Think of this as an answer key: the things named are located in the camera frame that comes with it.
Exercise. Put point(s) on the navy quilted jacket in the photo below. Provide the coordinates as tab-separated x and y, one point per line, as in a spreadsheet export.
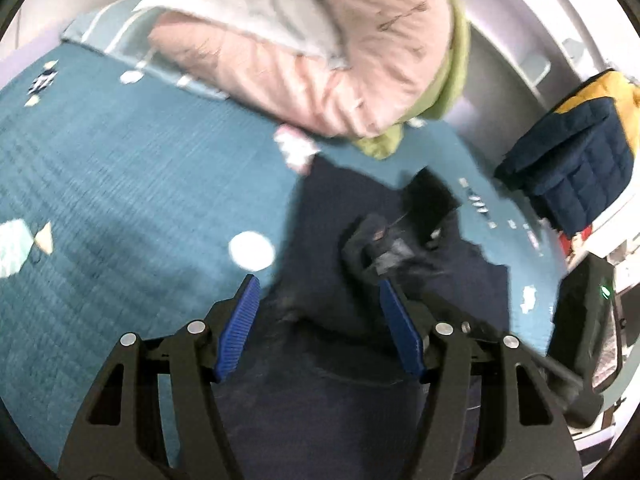
579	157

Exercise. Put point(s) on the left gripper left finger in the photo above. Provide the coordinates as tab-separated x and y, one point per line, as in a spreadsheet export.
117	432

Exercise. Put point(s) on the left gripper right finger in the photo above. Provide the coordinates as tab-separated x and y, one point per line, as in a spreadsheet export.
435	349

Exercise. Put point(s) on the teal patterned bed cover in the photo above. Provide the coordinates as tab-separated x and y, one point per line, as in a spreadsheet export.
144	185

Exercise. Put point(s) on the white bed headboard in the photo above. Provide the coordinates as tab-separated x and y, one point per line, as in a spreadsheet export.
526	55

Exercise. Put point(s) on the dark navy jeans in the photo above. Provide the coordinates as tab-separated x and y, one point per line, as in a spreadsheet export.
350	309

